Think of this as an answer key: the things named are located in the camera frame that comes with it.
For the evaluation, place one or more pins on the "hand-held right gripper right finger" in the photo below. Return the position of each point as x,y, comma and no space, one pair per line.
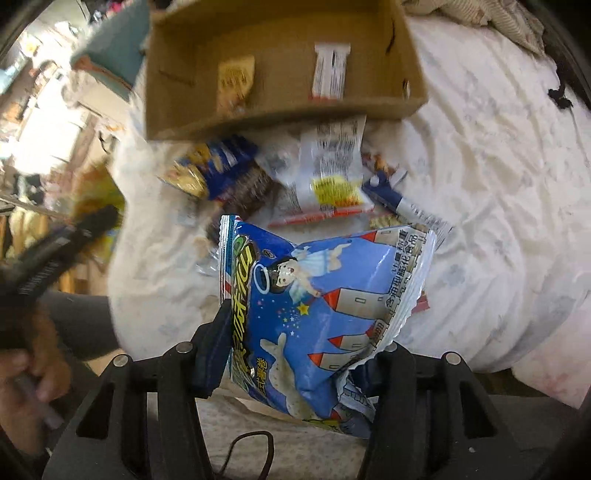
392,383

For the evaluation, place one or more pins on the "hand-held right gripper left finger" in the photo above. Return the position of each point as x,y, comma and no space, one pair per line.
213,355

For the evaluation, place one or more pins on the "blue cartoon snack bag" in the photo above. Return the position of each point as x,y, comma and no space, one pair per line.
332,300

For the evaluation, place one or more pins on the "navy and white snack packet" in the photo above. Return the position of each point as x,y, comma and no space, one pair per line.
392,196

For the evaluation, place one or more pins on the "white packet with yellow label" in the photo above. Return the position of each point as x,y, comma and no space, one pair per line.
330,157

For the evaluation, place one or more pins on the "brown cardboard box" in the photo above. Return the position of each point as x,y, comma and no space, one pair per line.
277,41

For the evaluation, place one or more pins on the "person's left hand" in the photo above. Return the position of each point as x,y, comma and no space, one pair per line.
46,355

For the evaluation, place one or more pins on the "dark striped snack packet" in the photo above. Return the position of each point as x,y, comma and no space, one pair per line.
251,194

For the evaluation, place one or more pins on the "blue yellow snack packet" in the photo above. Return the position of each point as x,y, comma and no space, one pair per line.
217,161

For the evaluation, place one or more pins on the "white floral bed sheet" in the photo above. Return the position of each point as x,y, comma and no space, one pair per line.
485,207

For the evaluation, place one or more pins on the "white red snack packet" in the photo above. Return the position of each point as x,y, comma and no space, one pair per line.
330,69

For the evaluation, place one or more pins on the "black tassel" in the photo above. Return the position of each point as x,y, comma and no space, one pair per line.
559,96

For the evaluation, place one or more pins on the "beige striped quilt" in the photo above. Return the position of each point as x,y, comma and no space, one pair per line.
485,14

